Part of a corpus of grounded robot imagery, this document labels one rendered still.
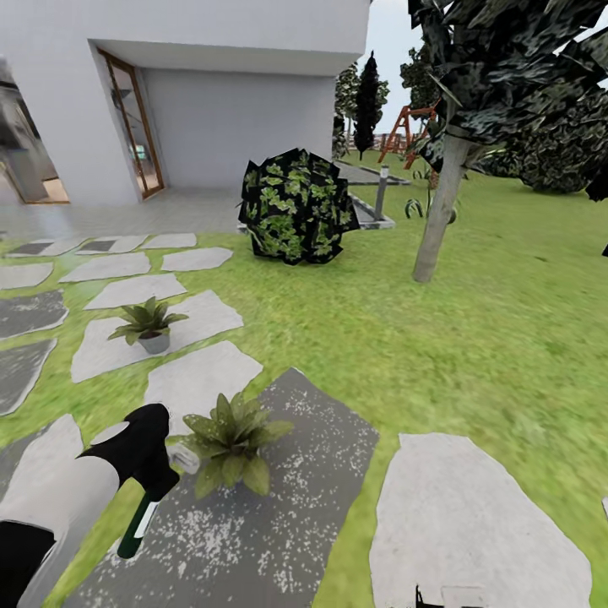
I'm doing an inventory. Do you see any insectifuge atomizer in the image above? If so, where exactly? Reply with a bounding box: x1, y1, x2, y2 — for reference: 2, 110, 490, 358
117, 490, 160, 559

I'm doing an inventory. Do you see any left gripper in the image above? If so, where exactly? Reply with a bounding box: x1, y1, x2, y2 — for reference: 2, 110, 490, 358
132, 453, 180, 500

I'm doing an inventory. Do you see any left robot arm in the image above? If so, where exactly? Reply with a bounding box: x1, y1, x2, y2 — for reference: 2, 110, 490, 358
0, 404, 200, 608

